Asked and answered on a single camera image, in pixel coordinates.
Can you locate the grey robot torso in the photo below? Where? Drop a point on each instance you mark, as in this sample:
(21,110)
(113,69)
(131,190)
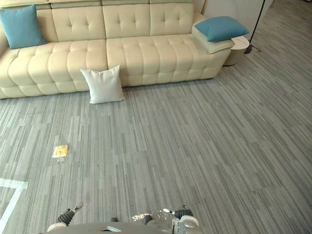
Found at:
(109,229)

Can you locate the white square cushion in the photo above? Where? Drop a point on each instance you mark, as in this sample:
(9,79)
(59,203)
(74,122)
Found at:
(104,84)

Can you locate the round beige side table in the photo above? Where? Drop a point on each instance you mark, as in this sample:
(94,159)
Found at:
(237,50)

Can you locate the black floor lamp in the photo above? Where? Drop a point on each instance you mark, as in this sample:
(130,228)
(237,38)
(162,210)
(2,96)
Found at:
(256,24)

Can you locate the cream tufted leather sofa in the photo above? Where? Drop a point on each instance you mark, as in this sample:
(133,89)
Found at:
(146,48)

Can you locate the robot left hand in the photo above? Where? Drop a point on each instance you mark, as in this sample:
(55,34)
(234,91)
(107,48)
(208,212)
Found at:
(67,215)

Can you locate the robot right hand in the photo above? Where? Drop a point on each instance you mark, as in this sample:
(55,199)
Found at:
(181,212)

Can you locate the blue square cushion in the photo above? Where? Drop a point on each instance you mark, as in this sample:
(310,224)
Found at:
(220,28)
(20,26)

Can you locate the cream leather cushion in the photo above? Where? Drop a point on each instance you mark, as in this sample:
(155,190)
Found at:
(214,46)

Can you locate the white floor tape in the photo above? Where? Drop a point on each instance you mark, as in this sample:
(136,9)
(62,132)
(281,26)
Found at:
(12,185)

